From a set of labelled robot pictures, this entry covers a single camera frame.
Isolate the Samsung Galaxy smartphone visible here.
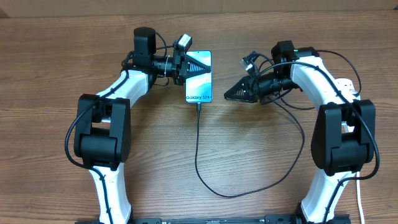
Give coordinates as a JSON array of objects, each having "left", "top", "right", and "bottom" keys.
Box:
[{"left": 185, "top": 50, "right": 213, "bottom": 103}]

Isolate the black USB charging cable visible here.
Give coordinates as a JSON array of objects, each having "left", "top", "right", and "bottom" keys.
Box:
[{"left": 194, "top": 49, "right": 363, "bottom": 198}]

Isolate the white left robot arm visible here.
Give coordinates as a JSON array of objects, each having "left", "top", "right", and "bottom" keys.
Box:
[{"left": 68, "top": 27, "right": 213, "bottom": 223}]

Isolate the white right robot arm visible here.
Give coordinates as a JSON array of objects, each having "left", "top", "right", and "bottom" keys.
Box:
[{"left": 224, "top": 40, "right": 380, "bottom": 223}]

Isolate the white power strip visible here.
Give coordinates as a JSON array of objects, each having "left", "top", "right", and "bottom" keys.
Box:
[{"left": 335, "top": 78, "right": 361, "bottom": 103}]

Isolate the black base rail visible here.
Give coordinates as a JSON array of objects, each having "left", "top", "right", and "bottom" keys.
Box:
[{"left": 74, "top": 213, "right": 352, "bottom": 224}]

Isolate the white power strip cord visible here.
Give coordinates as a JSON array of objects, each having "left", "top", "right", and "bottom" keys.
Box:
[{"left": 355, "top": 172, "right": 365, "bottom": 224}]

